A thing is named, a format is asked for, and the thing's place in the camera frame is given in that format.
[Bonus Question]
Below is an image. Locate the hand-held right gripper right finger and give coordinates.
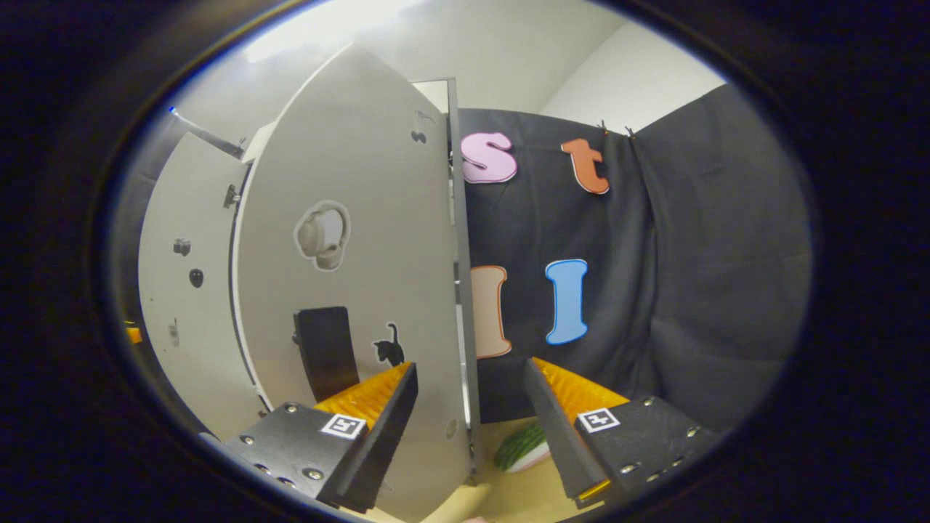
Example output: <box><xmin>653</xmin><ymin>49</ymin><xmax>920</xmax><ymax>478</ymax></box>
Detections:
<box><xmin>523</xmin><ymin>356</ymin><xmax>716</xmax><ymax>509</ymax></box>

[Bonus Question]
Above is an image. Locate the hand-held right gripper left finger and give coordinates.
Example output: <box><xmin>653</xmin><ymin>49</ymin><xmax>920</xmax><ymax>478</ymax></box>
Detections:
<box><xmin>218</xmin><ymin>362</ymin><xmax>420</xmax><ymax>515</ymax></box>

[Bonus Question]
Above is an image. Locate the green striped round object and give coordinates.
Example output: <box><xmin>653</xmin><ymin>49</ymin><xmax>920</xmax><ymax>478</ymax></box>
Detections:
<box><xmin>494</xmin><ymin>421</ymin><xmax>551</xmax><ymax>474</ymax></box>

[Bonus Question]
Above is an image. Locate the white headphone sticker cabinet door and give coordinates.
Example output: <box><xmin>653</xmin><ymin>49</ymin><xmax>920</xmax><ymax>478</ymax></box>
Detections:
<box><xmin>231</xmin><ymin>42</ymin><xmax>473</xmax><ymax>523</ymax></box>

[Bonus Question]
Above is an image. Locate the grey white cabinet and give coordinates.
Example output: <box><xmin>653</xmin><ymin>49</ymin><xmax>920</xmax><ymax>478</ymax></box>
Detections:
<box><xmin>240</xmin><ymin>76</ymin><xmax>482</xmax><ymax>480</ymax></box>

